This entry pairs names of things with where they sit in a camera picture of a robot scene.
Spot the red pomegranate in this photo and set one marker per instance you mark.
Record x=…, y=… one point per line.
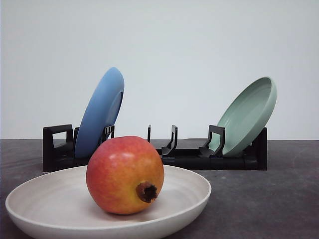
x=124, y=174

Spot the blue plate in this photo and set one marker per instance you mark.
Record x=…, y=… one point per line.
x=101, y=112

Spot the white plate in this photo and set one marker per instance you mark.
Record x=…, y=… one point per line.
x=59, y=203

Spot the mint green plate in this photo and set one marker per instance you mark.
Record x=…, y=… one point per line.
x=246, y=116

